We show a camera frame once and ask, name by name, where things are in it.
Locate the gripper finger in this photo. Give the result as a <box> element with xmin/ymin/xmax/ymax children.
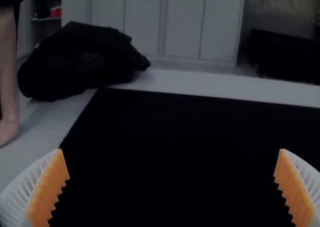
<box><xmin>0</xmin><ymin>147</ymin><xmax>71</xmax><ymax>227</ymax></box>
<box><xmin>273</xmin><ymin>147</ymin><xmax>320</xmax><ymax>227</ymax></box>

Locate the person's forearm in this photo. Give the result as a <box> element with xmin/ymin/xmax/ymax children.
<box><xmin>0</xmin><ymin>3</ymin><xmax>21</xmax><ymax>149</ymax></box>

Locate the black mat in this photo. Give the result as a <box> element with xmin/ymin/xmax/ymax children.
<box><xmin>47</xmin><ymin>87</ymin><xmax>320</xmax><ymax>227</ymax></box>

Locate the black crate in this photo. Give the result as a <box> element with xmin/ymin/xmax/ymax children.
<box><xmin>245</xmin><ymin>27</ymin><xmax>320</xmax><ymax>86</ymax></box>

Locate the black jacket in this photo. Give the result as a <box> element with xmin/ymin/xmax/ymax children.
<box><xmin>17</xmin><ymin>20</ymin><xmax>152</xmax><ymax>103</ymax></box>

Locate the white shelf unit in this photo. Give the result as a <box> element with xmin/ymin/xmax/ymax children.
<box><xmin>29</xmin><ymin>0</ymin><xmax>64</xmax><ymax>52</ymax></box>

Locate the grey cupboard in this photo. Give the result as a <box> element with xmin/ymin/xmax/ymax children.
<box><xmin>61</xmin><ymin>0</ymin><xmax>247</xmax><ymax>68</ymax></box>

